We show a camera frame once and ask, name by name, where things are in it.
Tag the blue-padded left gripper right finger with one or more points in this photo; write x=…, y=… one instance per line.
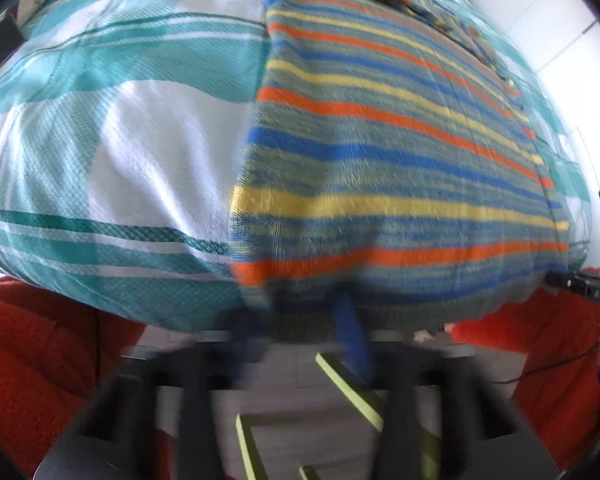
x=434, y=412

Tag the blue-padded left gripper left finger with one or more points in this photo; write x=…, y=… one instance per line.
x=154, y=418

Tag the striped multicolour knitted sweater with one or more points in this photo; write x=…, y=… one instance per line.
x=389, y=155

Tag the orange fleece jacket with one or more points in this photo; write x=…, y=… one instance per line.
x=51, y=347

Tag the teal white plaid blanket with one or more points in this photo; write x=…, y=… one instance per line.
x=123, y=129

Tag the black smartphone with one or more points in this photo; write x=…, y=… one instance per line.
x=11, y=39

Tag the patterned grey white pillow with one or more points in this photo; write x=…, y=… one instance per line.
x=22, y=10

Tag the lime green frame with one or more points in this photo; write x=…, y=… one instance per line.
x=329, y=438

